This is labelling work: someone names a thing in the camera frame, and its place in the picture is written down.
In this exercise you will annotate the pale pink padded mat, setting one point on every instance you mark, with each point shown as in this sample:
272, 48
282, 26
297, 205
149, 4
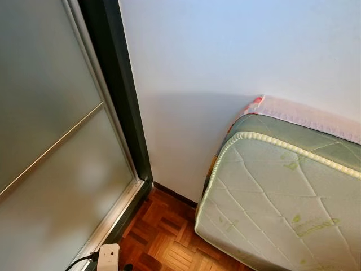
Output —
304, 116

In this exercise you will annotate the quilted white green mattress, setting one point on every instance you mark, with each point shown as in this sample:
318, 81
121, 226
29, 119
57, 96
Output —
271, 197

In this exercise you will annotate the dark skirting board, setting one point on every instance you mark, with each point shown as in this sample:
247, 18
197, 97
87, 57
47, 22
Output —
175, 195

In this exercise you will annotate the frosted glass sliding door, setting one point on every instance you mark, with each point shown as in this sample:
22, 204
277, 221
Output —
45, 84

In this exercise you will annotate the dark door frame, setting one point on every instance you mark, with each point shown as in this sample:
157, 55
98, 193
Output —
113, 68

